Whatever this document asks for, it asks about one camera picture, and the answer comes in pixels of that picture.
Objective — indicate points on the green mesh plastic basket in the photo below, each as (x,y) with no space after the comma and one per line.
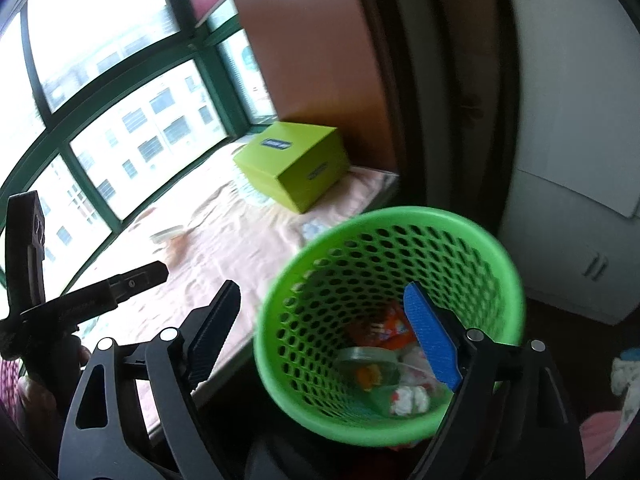
(325,285)

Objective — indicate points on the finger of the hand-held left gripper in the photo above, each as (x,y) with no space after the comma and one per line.
(110,290)
(25,250)

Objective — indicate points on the white blue cloth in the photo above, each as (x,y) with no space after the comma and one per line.
(625,370)

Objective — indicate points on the grey apartment building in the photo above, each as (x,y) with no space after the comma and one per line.
(150,125)

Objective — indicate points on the person's left hand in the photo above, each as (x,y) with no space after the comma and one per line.
(37,402)

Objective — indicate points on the orange red snack packet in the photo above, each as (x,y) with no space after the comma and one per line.
(385,327)

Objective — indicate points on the white round lid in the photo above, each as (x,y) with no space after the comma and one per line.
(167,234)

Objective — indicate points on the lime green cardboard box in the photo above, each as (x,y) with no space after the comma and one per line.
(295,160)

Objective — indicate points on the green window frame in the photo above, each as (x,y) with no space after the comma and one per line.
(205,65)

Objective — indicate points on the pink cloth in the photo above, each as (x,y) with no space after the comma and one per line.
(610,432)

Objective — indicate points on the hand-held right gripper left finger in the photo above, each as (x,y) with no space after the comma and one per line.
(215,325)

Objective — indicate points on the white sign with green logo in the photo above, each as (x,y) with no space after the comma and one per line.
(247,60)

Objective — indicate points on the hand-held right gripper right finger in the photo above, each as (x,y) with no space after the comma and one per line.
(430,335)

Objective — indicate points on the white cabinet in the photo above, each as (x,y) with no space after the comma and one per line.
(565,160)

